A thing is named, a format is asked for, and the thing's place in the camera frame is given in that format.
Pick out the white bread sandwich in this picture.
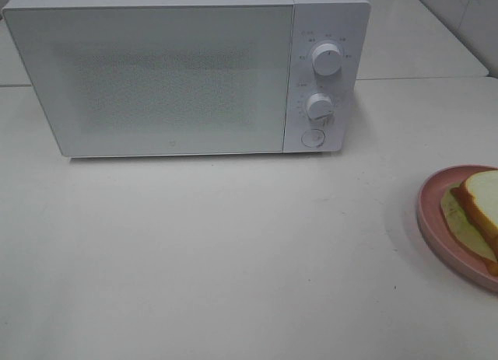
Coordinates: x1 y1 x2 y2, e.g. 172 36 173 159
440 170 497 276

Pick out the white microwave knob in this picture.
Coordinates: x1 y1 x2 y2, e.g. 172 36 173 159
311 42 342 76
305 93 333 121

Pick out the white microwave door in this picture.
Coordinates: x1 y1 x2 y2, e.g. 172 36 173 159
5 5 293 158

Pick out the pink round plate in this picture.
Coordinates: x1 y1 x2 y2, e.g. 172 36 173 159
416 165 497 293

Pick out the white microwave oven body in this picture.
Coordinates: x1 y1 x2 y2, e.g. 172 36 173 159
2 0 370 156

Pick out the round door release button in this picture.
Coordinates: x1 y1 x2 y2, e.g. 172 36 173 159
301 129 325 149

